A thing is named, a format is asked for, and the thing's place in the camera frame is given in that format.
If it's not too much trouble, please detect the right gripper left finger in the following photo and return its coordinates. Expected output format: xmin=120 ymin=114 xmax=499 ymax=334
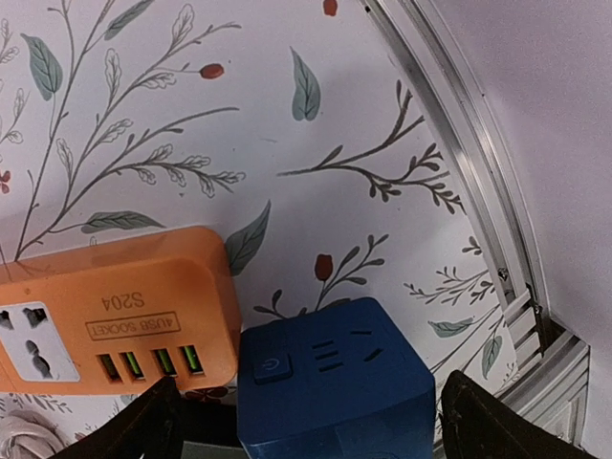
xmin=55 ymin=377 xmax=184 ymax=459

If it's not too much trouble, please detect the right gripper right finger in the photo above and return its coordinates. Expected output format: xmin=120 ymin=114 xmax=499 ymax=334
xmin=441 ymin=370 xmax=591 ymax=459

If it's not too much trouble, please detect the orange USB power strip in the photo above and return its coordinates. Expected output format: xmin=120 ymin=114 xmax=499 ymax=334
xmin=1 ymin=227 xmax=242 ymax=395

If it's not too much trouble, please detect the blue cube socket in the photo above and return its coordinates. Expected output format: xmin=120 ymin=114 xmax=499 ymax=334
xmin=237 ymin=297 xmax=435 ymax=458

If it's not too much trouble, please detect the floral table cloth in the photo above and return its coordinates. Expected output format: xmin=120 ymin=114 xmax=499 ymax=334
xmin=0 ymin=0 xmax=527 ymax=459

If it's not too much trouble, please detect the white coiled cable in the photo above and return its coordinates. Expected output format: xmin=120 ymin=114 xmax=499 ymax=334
xmin=0 ymin=408 xmax=66 ymax=459

